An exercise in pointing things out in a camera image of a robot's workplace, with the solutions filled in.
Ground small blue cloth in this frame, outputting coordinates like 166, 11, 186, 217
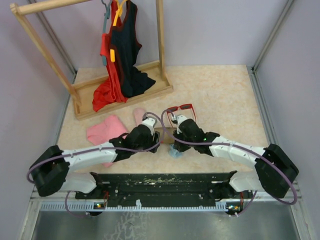
168, 144, 183, 159

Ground brown glasses case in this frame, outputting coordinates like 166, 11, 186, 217
154, 127, 176, 145

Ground red sunglasses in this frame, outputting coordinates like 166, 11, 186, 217
165, 103, 197, 127

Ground pink shirt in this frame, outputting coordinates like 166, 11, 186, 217
86, 114, 129, 169

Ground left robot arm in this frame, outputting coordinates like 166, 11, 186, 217
26, 124, 161, 199

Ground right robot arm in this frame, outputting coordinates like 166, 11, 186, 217
173, 115, 299, 199

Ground red tank top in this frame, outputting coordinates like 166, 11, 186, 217
92, 0, 128, 113

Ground wooden clothes rack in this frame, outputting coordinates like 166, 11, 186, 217
10, 0, 174, 120

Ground black tank top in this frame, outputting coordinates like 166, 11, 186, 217
110, 0, 156, 98

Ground grey-blue hanger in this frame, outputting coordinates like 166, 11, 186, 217
101, 0, 112, 67

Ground yellow hanger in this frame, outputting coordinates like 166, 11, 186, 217
109, 0, 127, 63

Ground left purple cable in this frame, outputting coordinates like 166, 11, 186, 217
26, 112, 166, 185

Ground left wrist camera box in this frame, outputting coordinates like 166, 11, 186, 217
142, 116, 158, 135

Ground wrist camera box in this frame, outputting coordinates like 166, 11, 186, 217
171, 114, 188, 127
142, 116, 158, 135

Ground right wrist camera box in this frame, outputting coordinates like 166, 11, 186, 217
171, 114, 188, 127

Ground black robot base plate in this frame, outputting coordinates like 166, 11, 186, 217
75, 171, 253, 208

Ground white cable duct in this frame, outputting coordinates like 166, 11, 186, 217
39, 199, 248, 212

